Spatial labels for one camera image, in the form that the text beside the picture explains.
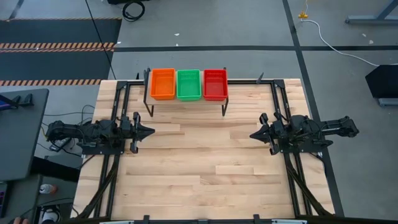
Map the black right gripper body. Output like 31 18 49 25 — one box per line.
259 113 292 156

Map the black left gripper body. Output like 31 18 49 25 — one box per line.
119 111 141 154

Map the orange plastic basket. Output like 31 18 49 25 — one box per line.
149 68 177 101

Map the green plastic basket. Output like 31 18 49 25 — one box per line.
176 68 202 102

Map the red plastic basket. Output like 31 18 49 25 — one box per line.
203 68 229 101

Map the wooden shelf with black legs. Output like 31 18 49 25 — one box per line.
142 67 230 118

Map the black power adapter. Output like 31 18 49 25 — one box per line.
49 138 71 152

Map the white bottle with orange cap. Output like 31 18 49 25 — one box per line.
39 183 58 195

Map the black hazard-striped floor mat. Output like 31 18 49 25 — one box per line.
0 17 123 87

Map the black desk stand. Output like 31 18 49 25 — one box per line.
12 93 34 108

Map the black desk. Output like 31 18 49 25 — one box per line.
0 88 50 182

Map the person's shoe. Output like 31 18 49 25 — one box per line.
39 206 62 224

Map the black equipment base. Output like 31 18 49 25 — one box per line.
107 0 150 5

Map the grey metal stand base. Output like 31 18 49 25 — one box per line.
344 0 398 25

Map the long thin black cable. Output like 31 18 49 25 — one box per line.
85 0 118 81

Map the white floor cable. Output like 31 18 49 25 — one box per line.
300 18 380 68

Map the coiled black cable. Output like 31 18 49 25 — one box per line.
122 1 146 22

